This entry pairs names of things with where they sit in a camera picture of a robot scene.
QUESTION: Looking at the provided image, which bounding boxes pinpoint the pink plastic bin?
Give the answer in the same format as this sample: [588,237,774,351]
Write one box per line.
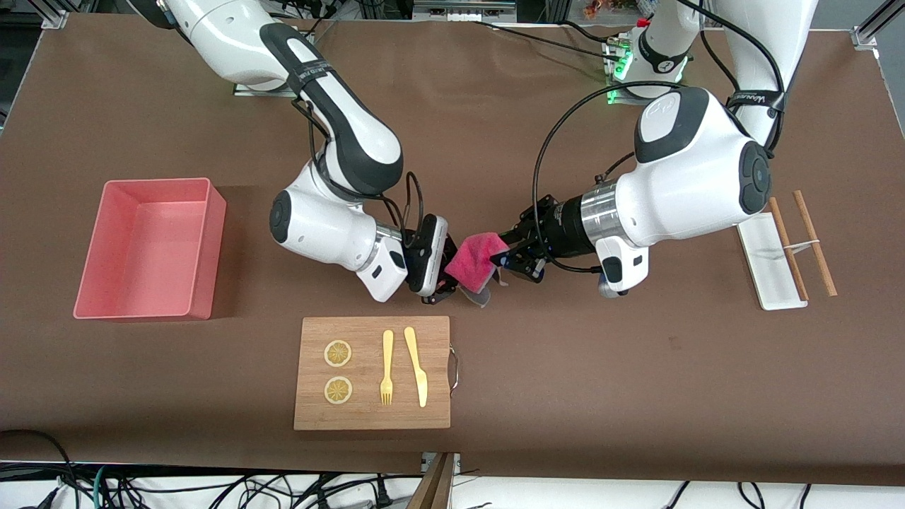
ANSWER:
[73,177,228,321]

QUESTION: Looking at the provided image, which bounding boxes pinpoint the brown table cover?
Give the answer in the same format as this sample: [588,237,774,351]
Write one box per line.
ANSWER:
[0,14,905,488]

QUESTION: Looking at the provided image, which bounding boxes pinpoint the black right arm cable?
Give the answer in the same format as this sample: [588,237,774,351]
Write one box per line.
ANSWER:
[290,95,425,250]

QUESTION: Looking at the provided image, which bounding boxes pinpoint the thick black looped cable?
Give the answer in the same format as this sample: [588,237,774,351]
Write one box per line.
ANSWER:
[0,429,75,509]

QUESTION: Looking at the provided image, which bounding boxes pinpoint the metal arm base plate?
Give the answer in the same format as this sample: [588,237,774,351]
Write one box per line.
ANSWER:
[605,39,648,107]
[233,82,292,98]

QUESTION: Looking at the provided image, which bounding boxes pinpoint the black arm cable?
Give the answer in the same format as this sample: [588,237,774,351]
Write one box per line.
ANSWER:
[532,0,787,274]
[290,95,425,250]

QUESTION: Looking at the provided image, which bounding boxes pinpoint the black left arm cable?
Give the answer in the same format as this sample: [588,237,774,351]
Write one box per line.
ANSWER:
[532,0,787,274]

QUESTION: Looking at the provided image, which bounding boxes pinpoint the pink microfibre cloth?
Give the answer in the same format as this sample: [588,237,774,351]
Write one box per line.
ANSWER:
[444,232,511,309]

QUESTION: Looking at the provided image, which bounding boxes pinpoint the teal cable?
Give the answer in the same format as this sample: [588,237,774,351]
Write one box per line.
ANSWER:
[92,464,114,509]

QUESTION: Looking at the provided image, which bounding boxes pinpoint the wooden cutting board with handle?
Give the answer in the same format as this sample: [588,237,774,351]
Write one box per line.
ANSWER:
[293,315,460,431]

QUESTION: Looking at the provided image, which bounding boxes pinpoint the silver metal bracket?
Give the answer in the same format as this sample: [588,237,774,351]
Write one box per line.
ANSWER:
[421,452,462,476]

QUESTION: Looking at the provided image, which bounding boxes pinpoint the brown wooden post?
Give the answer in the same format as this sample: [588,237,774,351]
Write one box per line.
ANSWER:
[407,452,457,509]

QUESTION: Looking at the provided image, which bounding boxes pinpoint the brown wooden chopstick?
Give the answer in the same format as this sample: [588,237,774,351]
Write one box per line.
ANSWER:
[768,197,810,302]
[793,190,839,298]

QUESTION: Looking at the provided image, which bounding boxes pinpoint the black table cable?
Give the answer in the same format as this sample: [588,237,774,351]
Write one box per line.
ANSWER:
[559,20,624,43]
[470,20,623,56]

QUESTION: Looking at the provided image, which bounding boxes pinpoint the white rectangular tray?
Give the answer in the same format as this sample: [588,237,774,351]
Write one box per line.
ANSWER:
[735,212,808,311]

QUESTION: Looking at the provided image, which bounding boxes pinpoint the yellow plastic fork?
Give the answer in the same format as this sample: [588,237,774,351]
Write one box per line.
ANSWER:
[380,329,395,406]

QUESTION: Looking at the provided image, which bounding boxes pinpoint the yellow plastic knife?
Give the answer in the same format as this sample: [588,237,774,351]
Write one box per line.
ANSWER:
[404,327,428,409]

